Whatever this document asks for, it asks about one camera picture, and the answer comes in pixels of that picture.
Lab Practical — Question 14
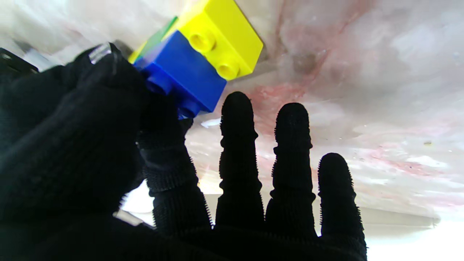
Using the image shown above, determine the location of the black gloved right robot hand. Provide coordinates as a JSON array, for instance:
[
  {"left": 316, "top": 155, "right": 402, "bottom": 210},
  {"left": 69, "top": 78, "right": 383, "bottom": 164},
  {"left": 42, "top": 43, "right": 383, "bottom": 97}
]
[{"left": 0, "top": 43, "right": 123, "bottom": 160}]

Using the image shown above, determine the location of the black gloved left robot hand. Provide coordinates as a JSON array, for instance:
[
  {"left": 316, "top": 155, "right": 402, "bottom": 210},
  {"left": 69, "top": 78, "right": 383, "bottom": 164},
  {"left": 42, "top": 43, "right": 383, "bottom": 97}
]
[{"left": 0, "top": 59, "right": 368, "bottom": 261}]

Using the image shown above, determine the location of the yellow toy brick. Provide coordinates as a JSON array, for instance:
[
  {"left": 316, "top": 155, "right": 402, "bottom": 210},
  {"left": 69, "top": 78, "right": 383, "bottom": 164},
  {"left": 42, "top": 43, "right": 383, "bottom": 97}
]
[
  {"left": 165, "top": 0, "right": 264, "bottom": 81},
  {"left": 128, "top": 40, "right": 147, "bottom": 64}
]

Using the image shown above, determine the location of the blue toy brick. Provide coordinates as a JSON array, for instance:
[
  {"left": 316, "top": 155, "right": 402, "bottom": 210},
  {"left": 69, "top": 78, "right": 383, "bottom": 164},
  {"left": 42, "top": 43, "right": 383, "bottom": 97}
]
[{"left": 133, "top": 30, "right": 227, "bottom": 119}]

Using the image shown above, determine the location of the green toy brick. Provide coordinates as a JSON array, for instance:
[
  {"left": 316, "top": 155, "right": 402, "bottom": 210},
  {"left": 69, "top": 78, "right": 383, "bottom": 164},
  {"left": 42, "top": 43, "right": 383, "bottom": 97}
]
[{"left": 140, "top": 16, "right": 179, "bottom": 58}]

